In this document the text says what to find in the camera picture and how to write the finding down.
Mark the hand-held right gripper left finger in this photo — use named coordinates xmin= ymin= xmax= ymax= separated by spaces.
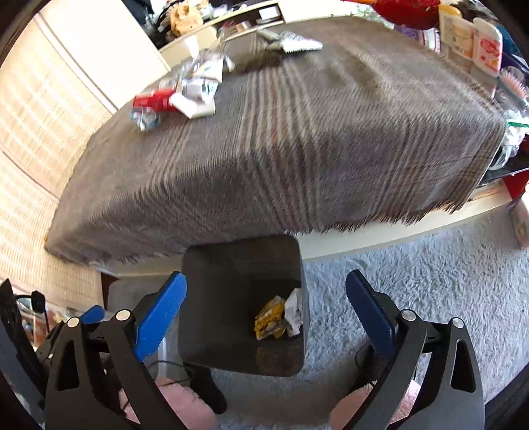
xmin=43 ymin=271 xmax=188 ymax=430

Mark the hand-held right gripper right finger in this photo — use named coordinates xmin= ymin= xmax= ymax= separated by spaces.
xmin=345 ymin=270 xmax=486 ymax=430

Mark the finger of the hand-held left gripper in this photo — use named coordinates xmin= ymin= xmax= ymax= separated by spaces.
xmin=79 ymin=305 xmax=105 ymax=328

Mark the dark grey trash bin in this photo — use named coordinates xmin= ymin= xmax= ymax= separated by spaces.
xmin=177 ymin=235 xmax=310 ymax=378

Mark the crushed clear plastic bottle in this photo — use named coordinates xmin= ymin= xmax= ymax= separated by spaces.
xmin=131 ymin=105 xmax=162 ymax=132

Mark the red packet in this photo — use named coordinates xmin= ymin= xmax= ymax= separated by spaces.
xmin=133 ymin=88 xmax=176 ymax=112

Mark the clear bottle with white label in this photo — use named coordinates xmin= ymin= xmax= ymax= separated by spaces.
xmin=178 ymin=47 xmax=236 ymax=83

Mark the dark grey wrapper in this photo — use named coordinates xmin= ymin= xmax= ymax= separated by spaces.
xmin=235 ymin=52 xmax=284 ymax=73

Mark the white table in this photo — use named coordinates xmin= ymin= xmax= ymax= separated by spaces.
xmin=95 ymin=8 xmax=515 ymax=278

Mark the grey shaggy rug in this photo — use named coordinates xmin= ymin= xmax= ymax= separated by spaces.
xmin=211 ymin=194 xmax=529 ymax=430

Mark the white crumpled paper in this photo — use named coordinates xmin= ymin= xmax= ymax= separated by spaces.
xmin=283 ymin=288 xmax=304 ymax=337

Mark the pink fluffy slipper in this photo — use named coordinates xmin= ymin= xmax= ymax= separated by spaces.
xmin=120 ymin=376 xmax=218 ymax=430
xmin=330 ymin=382 xmax=418 ymax=430

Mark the yellow crumpled wrapper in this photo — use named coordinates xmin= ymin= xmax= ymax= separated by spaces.
xmin=254 ymin=295 xmax=288 ymax=340

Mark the beige bamboo sofa mat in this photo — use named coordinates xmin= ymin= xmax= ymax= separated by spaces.
xmin=0 ymin=8 xmax=170 ymax=298

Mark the grey striped blanket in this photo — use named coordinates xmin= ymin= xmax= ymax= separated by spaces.
xmin=43 ymin=17 xmax=508 ymax=267

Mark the clear plastic bag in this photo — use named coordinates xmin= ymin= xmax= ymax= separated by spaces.
xmin=492 ymin=120 xmax=529 ymax=170

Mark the pink hairbrush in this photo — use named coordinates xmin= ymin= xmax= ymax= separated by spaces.
xmin=498 ymin=66 xmax=529 ymax=100

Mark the white and pink bottle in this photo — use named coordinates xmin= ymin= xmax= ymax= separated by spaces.
xmin=472 ymin=17 xmax=504 ymax=78

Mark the brown stuffed toy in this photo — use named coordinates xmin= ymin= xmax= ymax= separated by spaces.
xmin=169 ymin=2 xmax=203 ymax=36

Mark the red basket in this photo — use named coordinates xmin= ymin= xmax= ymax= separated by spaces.
xmin=364 ymin=0 xmax=441 ymax=29

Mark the beige tv cabinet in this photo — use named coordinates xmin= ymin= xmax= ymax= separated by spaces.
xmin=207 ymin=0 xmax=360 ymax=38

